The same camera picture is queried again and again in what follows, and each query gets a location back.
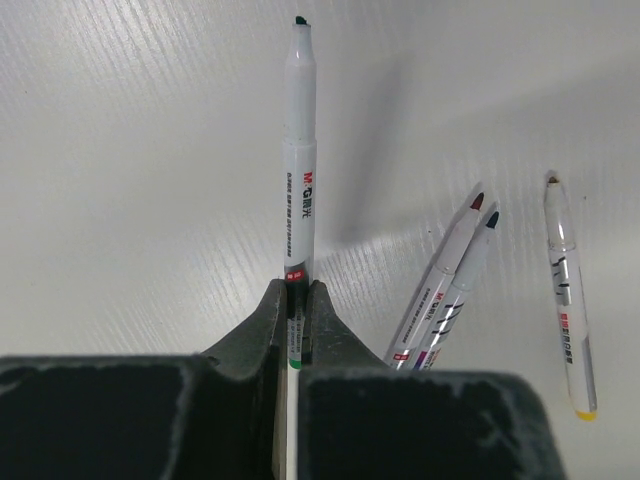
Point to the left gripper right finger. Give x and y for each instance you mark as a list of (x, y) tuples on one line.
[(359, 419)]

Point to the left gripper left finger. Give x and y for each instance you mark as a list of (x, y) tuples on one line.
[(217, 414)]

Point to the green marker pen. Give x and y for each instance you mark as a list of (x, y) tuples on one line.
[(299, 148)]

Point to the red marker pen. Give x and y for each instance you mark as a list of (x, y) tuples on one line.
[(433, 288)]

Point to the yellow marker pen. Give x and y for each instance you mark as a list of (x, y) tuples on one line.
[(569, 299)]

